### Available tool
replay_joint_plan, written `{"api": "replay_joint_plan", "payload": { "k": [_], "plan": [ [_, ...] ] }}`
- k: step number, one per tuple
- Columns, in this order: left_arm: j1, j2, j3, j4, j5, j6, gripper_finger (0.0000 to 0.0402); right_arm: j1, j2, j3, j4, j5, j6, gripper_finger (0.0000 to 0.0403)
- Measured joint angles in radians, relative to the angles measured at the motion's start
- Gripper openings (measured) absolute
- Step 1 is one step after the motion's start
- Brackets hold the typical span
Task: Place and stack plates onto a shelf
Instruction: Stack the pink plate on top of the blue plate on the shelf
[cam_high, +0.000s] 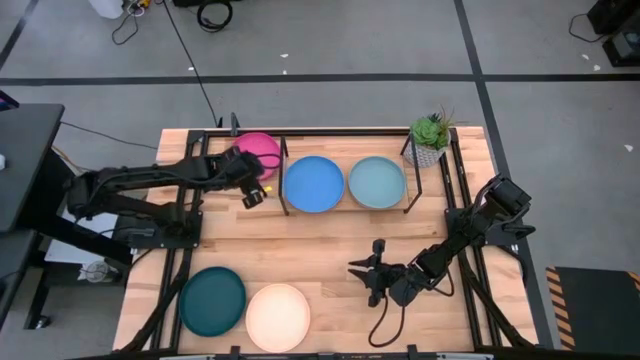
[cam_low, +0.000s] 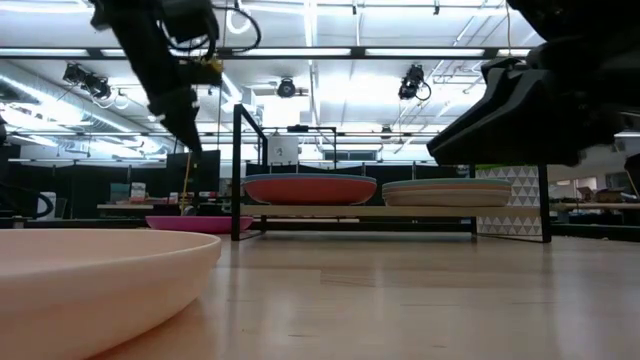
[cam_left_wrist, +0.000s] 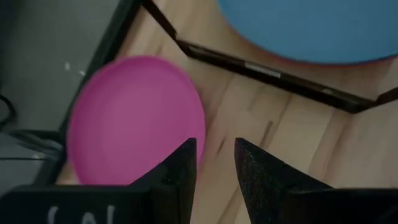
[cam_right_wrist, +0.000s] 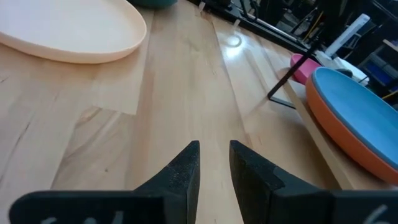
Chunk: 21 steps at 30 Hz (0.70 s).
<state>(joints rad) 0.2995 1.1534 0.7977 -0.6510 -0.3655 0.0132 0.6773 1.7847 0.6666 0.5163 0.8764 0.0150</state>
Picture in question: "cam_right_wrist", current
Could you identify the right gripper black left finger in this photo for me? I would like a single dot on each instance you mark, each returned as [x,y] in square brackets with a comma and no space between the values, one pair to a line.
[174,199]

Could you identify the cream round plate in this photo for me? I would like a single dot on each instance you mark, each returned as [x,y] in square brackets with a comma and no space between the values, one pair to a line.
[71,28]

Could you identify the teal round plate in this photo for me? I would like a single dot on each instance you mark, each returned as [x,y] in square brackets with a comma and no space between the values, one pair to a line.
[154,3]

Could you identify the wooden shelf black metal frame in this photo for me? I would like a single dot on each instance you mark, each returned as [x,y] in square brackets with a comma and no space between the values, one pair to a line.
[348,168]

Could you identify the grey storage bins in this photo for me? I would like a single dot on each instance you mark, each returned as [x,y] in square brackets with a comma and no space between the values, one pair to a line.
[379,68]

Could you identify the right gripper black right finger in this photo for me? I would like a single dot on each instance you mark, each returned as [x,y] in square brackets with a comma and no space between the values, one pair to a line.
[264,199]

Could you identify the black aluminium table frame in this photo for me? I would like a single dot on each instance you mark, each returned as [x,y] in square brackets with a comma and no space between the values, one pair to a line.
[264,28]

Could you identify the blue plate orange outside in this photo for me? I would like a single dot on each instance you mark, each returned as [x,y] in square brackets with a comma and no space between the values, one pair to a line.
[357,109]

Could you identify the white tube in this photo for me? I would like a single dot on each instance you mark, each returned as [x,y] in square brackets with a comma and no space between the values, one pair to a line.
[348,34]

